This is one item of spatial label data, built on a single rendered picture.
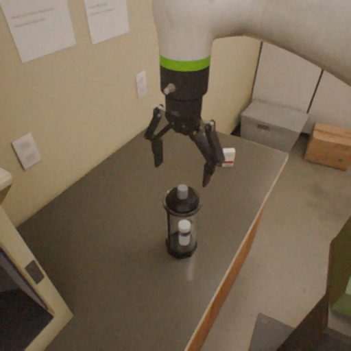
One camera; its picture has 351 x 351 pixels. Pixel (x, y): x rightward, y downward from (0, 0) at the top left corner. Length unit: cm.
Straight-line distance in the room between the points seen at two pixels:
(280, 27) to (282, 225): 196
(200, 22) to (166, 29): 5
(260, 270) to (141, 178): 119
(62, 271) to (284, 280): 150
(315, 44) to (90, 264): 80
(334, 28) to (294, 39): 6
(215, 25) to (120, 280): 70
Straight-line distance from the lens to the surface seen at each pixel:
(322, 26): 41
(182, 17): 46
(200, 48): 48
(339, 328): 91
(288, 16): 45
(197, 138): 57
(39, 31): 100
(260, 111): 302
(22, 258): 59
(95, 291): 87
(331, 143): 290
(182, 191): 70
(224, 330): 181
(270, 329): 186
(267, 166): 125
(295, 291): 203
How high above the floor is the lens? 170
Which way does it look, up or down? 43 degrees down
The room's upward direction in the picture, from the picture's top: straight up
